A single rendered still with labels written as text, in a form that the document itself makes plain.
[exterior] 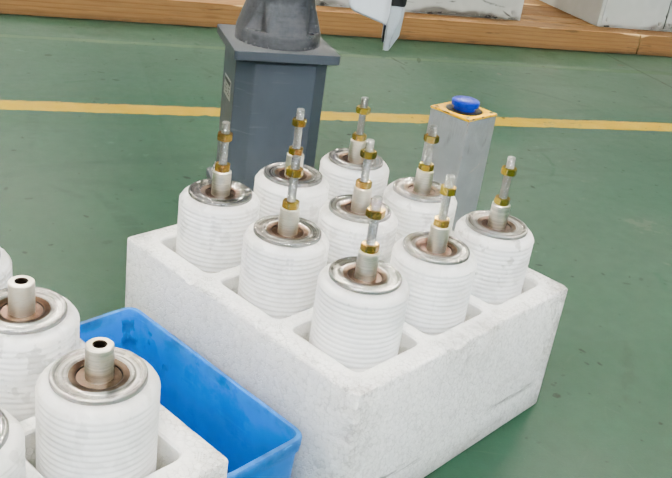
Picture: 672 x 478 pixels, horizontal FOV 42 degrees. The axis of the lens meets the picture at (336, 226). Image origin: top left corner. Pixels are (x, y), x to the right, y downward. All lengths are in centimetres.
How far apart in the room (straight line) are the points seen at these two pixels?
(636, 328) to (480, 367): 51
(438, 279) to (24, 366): 43
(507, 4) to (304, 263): 250
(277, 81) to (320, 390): 76
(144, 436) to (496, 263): 50
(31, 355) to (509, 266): 55
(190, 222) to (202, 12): 195
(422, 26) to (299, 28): 165
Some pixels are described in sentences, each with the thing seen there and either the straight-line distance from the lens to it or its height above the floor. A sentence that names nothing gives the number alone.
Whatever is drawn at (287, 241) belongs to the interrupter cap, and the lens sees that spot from 94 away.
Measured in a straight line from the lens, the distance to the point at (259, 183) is 110.
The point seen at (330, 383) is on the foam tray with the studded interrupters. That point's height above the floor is 17.
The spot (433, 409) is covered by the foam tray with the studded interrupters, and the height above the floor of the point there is 10.
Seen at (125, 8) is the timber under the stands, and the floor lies 4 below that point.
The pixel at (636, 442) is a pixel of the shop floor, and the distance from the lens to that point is 122.
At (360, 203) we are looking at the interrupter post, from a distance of 103.
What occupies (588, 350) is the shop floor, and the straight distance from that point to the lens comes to 138.
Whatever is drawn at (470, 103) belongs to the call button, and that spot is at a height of 33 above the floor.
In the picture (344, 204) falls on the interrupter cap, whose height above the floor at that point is 25.
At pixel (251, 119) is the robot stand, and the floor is 18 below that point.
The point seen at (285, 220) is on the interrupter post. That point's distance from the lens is 95.
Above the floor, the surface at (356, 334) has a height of 21.
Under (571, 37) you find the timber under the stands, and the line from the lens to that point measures 343.
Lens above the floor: 67
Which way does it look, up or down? 25 degrees down
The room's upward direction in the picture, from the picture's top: 8 degrees clockwise
